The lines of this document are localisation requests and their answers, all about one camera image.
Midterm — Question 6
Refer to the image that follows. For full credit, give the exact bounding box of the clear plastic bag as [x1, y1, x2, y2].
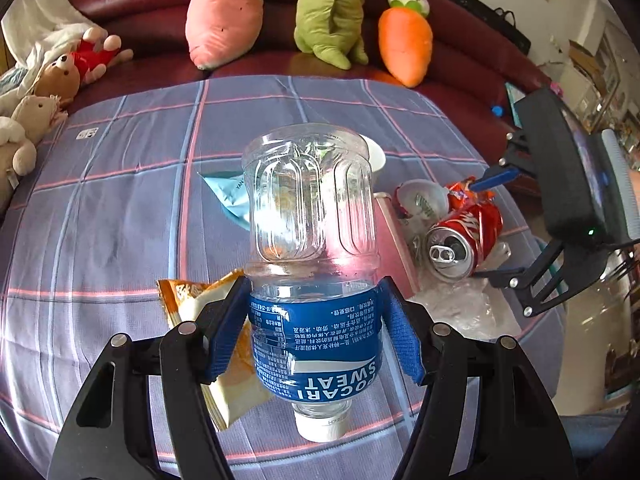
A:
[400, 220, 521, 346]

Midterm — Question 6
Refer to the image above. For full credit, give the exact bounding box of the black bag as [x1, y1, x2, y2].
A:
[445, 0, 531, 56]

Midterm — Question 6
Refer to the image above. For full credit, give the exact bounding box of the white plush toy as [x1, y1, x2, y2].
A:
[0, 117, 38, 191]

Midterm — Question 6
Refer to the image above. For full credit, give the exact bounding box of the teal-edged book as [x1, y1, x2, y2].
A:
[504, 81, 526, 128]

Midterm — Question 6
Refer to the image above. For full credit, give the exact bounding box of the orange snack packet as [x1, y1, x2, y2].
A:
[157, 270, 273, 431]

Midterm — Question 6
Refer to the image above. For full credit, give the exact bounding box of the beige bunny plush toy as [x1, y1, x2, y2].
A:
[10, 95, 68, 146]

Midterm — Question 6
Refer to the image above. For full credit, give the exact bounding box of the brown bear plush toy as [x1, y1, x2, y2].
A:
[32, 52, 81, 111]

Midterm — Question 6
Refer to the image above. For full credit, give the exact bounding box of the red leather sofa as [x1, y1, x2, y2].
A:
[67, 0, 553, 141]

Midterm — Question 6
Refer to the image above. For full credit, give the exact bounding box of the pink box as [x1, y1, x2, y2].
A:
[372, 191, 421, 298]

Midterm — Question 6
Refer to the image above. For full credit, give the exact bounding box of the red soda can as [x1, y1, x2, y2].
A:
[425, 202, 505, 281]

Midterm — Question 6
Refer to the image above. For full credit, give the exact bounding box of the plush toy in red shirt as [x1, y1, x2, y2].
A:
[67, 27, 133, 86]

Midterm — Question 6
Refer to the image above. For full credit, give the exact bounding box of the clear packet with green label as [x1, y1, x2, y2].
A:
[392, 179, 451, 221]

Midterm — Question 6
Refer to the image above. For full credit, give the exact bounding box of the red snack wrapper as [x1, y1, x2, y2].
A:
[446, 176, 496, 211]

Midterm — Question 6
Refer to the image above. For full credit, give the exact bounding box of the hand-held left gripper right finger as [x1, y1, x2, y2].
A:
[378, 275, 576, 480]

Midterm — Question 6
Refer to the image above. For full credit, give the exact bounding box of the clear bottle with blue label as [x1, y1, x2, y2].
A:
[241, 127, 386, 443]

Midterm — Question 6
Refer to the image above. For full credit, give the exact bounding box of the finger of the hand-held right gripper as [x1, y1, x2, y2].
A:
[472, 132, 538, 193]
[475, 237, 616, 318]

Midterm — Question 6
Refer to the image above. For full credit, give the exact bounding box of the light blue packet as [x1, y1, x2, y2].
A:
[199, 172, 251, 231]

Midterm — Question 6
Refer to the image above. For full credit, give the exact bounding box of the orange carrot plush toy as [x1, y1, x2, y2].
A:
[377, 0, 434, 88]

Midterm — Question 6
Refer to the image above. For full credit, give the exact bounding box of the green dinosaur plush toy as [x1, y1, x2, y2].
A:
[294, 0, 371, 71]

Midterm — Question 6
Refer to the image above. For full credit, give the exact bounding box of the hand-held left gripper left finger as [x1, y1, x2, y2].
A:
[47, 276, 251, 480]

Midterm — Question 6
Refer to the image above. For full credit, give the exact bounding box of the white blanket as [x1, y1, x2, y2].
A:
[0, 0, 96, 71]

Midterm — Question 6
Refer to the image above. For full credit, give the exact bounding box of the pink plush toy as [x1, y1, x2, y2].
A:
[186, 0, 266, 71]

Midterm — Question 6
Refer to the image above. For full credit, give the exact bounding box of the white paper cup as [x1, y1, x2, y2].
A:
[362, 135, 388, 171]

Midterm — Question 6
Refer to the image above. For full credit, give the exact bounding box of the wooden display cabinet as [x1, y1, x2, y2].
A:
[565, 10, 640, 171]

